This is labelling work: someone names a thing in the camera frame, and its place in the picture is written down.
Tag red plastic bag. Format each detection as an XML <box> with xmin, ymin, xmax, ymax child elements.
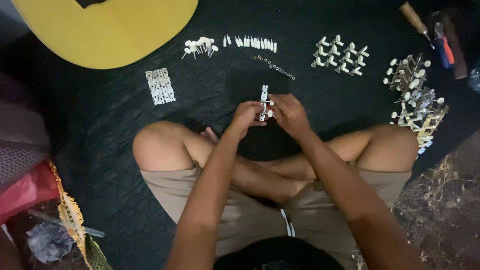
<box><xmin>0</xmin><ymin>160</ymin><xmax>61</xmax><ymax>226</ymax></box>

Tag stack of white tuner plates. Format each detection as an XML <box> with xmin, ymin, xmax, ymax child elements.
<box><xmin>145</xmin><ymin>67</ymin><xmax>176</xmax><ymax>106</ymax></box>

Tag row of small metal washers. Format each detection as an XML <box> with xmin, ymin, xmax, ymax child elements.
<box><xmin>253</xmin><ymin>55</ymin><xmax>296</xmax><ymax>81</ymax></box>

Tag white guitar tuner strip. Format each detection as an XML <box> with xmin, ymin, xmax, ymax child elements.
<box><xmin>259</xmin><ymin>85</ymin><xmax>275</xmax><ymax>122</ymax></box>

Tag pile of white tuner knobs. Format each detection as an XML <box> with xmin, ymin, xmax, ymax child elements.
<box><xmin>181</xmin><ymin>36</ymin><xmax>219</xmax><ymax>60</ymax></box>

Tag person's left hand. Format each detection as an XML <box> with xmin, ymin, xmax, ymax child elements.
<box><xmin>229</xmin><ymin>100</ymin><xmax>268</xmax><ymax>140</ymax></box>

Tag person's legs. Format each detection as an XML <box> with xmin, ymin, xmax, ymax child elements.
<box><xmin>132</xmin><ymin>121</ymin><xmax>419</xmax><ymax>205</ymax></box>

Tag person's right hand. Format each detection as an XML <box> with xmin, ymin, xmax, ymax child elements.
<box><xmin>268</xmin><ymin>93</ymin><xmax>314</xmax><ymax>140</ymax></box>

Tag wooden handled screwdriver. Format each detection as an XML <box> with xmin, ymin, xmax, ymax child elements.
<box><xmin>398</xmin><ymin>1</ymin><xmax>436</xmax><ymax>50</ymax></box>

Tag yellow fringed cloth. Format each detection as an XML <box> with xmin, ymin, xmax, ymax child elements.
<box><xmin>48</xmin><ymin>160</ymin><xmax>113</xmax><ymax>270</ymax></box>

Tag group of single tuner machines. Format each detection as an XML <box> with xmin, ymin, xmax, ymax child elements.
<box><xmin>310</xmin><ymin>34</ymin><xmax>370</xmax><ymax>77</ymax></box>

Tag row of white tuner rollers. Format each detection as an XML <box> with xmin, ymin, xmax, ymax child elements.
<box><xmin>223</xmin><ymin>34</ymin><xmax>278</xmax><ymax>53</ymax></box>

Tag black quilted mat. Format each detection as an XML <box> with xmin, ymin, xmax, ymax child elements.
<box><xmin>0</xmin><ymin>0</ymin><xmax>480</xmax><ymax>270</ymax></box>

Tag orange and blue pliers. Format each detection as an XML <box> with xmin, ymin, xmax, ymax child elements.
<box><xmin>434</xmin><ymin>22</ymin><xmax>456</xmax><ymax>70</ymax></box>

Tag yellow acoustic guitar body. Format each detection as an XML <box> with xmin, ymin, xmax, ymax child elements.
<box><xmin>11</xmin><ymin>0</ymin><xmax>199</xmax><ymax>70</ymax></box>

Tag beige shorts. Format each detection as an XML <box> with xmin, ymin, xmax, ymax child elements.
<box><xmin>139</xmin><ymin>162</ymin><xmax>412</xmax><ymax>270</ymax></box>

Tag patterned grey cushion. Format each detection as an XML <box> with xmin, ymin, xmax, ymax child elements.
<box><xmin>0</xmin><ymin>101</ymin><xmax>51</xmax><ymax>190</ymax></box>

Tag heap of assembled tuner strips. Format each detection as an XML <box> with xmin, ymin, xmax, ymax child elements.
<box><xmin>382</xmin><ymin>53</ymin><xmax>450</xmax><ymax>155</ymax></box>

